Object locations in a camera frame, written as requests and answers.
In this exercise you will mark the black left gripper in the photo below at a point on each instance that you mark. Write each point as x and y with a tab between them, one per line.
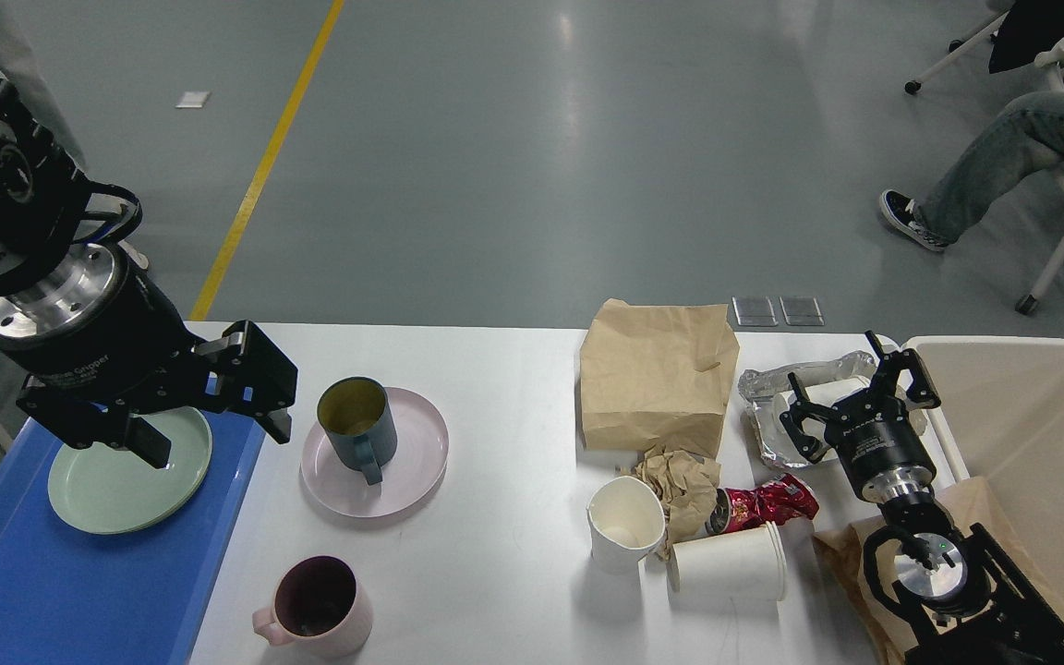
99	344

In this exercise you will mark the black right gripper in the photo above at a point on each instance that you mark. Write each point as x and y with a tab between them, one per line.
878	447

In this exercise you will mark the dark teal mug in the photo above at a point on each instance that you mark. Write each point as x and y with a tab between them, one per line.
356	416

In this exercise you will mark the brown paper bag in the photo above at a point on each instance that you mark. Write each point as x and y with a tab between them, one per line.
657	378

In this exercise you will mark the pink plate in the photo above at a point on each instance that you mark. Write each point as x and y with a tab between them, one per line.
416	468

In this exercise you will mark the pink mug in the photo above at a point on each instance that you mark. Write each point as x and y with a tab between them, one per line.
320	606

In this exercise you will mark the brown paper under arm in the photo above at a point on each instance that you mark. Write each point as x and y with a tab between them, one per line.
969	501

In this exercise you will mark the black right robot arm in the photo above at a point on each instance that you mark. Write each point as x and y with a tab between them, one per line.
966	601

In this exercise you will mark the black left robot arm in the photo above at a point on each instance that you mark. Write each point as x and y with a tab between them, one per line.
47	205

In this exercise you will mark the white container in foil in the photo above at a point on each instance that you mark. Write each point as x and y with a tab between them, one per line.
823	394

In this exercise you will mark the red snack wrapper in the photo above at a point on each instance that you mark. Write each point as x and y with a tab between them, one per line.
776	501

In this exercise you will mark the aluminium foil tray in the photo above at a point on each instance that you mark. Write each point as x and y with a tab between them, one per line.
758	388

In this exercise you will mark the light green plate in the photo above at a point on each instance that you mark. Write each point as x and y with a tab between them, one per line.
106	492

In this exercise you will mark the right floor socket plate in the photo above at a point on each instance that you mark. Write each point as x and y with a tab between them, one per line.
802	312

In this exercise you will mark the floor socket plate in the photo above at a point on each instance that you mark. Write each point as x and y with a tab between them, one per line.
802	312
754	312

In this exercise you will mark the left floor socket plate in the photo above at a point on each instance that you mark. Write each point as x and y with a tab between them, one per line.
754	312

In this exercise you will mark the white plastic bin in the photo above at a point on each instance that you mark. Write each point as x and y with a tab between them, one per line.
1001	418

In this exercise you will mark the lying white paper cup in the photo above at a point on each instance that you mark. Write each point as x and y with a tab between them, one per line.
750	564

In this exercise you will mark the crumpled brown paper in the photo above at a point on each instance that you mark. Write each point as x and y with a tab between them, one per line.
686	484

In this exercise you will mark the blue plastic tray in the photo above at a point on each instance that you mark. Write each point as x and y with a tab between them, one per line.
68	597

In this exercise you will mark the upright white paper cup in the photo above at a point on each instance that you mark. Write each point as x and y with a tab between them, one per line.
627	523

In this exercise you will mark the seated person in jeans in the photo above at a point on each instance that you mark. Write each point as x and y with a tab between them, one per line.
1026	136

